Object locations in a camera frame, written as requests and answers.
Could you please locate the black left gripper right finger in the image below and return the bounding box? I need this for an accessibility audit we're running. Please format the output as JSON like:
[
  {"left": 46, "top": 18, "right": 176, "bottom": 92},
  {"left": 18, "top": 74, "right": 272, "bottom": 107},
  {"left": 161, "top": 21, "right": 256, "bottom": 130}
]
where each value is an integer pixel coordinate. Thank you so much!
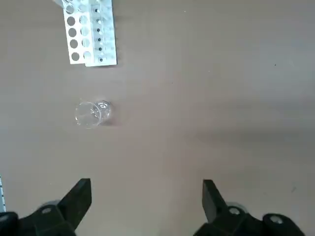
[{"left": 193, "top": 179, "right": 307, "bottom": 236}]

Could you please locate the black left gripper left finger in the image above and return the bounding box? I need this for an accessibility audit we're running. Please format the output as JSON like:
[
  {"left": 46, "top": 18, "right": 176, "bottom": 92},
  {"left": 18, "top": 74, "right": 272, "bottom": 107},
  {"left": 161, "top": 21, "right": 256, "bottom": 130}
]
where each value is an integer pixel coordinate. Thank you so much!
[{"left": 0, "top": 178, "right": 92, "bottom": 236}]

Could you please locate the large glass beaker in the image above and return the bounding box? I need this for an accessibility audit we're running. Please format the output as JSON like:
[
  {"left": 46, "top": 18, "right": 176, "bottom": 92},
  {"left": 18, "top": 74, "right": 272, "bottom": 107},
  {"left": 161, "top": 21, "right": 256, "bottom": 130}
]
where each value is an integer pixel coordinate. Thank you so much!
[{"left": 74, "top": 99, "right": 114, "bottom": 130}]

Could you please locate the white test tube rack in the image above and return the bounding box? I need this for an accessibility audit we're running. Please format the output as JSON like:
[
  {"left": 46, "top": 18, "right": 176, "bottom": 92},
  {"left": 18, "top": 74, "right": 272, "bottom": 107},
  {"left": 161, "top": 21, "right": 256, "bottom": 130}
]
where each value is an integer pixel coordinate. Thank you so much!
[{"left": 52, "top": 0, "right": 119, "bottom": 67}]

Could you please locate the white notched table edge rail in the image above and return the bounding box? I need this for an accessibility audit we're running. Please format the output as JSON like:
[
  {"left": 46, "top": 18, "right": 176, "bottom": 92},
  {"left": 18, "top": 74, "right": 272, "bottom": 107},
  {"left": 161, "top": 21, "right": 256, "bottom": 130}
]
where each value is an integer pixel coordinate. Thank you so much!
[{"left": 0, "top": 174, "right": 7, "bottom": 212}]

